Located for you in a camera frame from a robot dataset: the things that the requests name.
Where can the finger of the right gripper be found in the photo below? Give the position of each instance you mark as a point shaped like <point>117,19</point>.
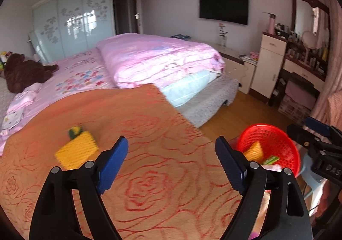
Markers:
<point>317,126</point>

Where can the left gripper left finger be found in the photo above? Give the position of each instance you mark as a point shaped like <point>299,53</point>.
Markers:
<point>55,215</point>

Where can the grey bed mattress cover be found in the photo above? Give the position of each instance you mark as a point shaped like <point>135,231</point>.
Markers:
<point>204,105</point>

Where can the white tall cabinet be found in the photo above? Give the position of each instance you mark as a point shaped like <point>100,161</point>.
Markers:
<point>271,55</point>

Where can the rose in glass vase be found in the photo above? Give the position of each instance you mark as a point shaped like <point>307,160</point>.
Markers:
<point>222,34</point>

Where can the pink floral bed sheet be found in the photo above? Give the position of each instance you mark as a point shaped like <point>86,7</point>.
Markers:
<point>78,73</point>

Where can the pink thermos bottle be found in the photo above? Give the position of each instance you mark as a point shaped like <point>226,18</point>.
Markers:
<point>271,23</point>

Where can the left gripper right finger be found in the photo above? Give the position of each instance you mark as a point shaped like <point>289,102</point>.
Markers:
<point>286,216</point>

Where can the orange rose-pattern blanket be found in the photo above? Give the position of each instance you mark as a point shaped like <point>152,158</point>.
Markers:
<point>170,186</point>

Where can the green snack wrapper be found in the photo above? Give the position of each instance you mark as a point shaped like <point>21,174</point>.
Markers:
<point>270,160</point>

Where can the white dressing table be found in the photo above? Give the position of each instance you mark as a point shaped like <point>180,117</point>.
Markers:
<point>294,71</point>

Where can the person's right hand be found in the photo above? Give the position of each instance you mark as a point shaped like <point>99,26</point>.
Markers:
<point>324,201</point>

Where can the pink folded quilt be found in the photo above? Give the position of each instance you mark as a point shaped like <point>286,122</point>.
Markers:
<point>137,59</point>

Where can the yellow plush toys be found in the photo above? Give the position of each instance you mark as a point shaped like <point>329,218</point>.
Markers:
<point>4,56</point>

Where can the purple cushioned stool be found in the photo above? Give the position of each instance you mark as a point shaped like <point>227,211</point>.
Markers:
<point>299,95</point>

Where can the dresser mirror with brown frame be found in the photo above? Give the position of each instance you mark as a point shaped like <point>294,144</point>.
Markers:
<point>314,16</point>

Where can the round white vanity mirror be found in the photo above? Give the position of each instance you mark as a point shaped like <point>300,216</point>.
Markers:
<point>309,40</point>

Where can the pink curtain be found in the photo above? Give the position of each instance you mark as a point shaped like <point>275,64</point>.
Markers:
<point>332,84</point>

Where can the glass sliding wardrobe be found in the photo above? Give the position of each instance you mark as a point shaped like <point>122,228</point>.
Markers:
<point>62,28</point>

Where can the dark wooden door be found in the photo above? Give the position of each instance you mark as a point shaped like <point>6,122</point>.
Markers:
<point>125,16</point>

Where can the brown plush teddy bear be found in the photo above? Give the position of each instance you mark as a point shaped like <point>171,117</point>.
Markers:
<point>21,73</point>

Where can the red plastic mesh basket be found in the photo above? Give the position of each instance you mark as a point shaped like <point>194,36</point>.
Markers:
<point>274,142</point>

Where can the pink folded clothes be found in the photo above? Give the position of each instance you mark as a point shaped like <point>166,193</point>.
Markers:
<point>25,98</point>

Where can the black wall television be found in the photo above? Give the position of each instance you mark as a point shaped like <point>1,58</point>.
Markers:
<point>234,11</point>

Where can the light blue plastic stool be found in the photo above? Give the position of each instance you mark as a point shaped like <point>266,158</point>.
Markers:
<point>312,180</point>

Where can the yellow knitted cloth with green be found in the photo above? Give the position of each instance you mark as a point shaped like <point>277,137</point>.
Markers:
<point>80,147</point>

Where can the white low tv cabinet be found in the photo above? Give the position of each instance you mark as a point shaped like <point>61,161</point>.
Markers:
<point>238,66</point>

